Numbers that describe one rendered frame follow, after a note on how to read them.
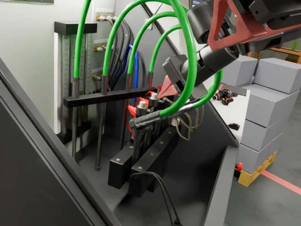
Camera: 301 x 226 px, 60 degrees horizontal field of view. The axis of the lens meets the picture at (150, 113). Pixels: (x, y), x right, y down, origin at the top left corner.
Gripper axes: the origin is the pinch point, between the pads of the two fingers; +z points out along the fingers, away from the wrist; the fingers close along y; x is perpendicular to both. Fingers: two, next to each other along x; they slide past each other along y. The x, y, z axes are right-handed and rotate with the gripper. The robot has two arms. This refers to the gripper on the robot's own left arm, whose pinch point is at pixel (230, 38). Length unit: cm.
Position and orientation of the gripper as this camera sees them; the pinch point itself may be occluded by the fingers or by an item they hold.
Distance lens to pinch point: 33.7
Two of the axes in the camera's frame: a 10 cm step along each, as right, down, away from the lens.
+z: -3.2, 3.4, 8.8
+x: 4.0, 8.9, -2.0
